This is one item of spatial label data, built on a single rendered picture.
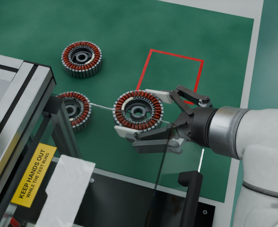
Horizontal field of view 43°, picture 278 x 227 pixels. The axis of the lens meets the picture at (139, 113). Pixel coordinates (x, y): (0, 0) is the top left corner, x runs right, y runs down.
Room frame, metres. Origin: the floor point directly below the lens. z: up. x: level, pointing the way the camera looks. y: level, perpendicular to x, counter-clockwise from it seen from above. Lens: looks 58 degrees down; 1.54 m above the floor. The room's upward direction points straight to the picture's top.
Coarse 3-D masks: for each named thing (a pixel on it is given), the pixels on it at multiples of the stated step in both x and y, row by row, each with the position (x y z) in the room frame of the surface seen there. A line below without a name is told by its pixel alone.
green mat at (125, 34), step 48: (0, 0) 0.93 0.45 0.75; (48, 0) 0.93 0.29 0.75; (96, 0) 0.93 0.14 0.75; (144, 0) 0.93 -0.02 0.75; (0, 48) 0.72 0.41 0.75; (48, 48) 0.72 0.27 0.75; (144, 48) 0.72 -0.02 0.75; (192, 48) 0.72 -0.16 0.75; (240, 48) 0.72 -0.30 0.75; (96, 96) 0.55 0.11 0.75; (240, 96) 0.55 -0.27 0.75
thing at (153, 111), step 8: (120, 96) 0.46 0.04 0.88; (128, 96) 0.46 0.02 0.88; (136, 96) 0.46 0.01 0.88; (144, 96) 0.46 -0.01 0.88; (152, 96) 0.46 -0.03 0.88; (120, 104) 0.44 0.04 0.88; (128, 104) 0.44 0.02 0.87; (136, 104) 0.45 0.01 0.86; (144, 104) 0.45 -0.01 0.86; (152, 104) 0.44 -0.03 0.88; (160, 104) 0.44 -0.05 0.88; (136, 112) 0.43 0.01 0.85; (144, 112) 0.42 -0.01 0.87; (152, 112) 0.42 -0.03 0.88; (160, 112) 0.42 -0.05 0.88
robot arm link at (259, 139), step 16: (256, 112) 0.31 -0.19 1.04; (272, 112) 0.30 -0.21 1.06; (240, 128) 0.29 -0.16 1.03; (256, 128) 0.27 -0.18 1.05; (272, 128) 0.27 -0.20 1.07; (240, 144) 0.26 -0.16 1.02; (256, 144) 0.25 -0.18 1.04; (272, 144) 0.24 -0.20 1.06; (256, 160) 0.23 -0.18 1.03; (272, 160) 0.22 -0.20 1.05; (256, 176) 0.21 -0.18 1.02; (272, 176) 0.20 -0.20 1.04; (272, 192) 0.18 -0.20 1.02
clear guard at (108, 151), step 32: (64, 128) 0.27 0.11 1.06; (96, 128) 0.27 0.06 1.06; (128, 128) 0.27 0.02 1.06; (160, 128) 0.27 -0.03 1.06; (64, 160) 0.22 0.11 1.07; (96, 160) 0.22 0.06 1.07; (128, 160) 0.22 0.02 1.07; (160, 160) 0.22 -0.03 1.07; (192, 160) 0.23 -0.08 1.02; (64, 192) 0.17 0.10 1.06; (96, 192) 0.17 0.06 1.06; (128, 192) 0.17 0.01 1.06; (160, 192) 0.17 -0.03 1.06; (0, 224) 0.12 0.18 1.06; (32, 224) 0.12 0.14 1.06; (64, 224) 0.12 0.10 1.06; (96, 224) 0.12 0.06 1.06; (128, 224) 0.12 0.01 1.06; (160, 224) 0.13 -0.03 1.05
